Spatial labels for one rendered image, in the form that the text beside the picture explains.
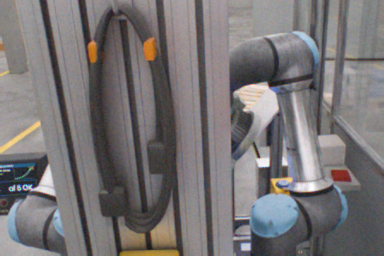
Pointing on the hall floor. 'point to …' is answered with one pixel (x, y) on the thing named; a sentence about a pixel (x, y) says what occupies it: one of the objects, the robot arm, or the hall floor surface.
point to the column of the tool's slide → (319, 37)
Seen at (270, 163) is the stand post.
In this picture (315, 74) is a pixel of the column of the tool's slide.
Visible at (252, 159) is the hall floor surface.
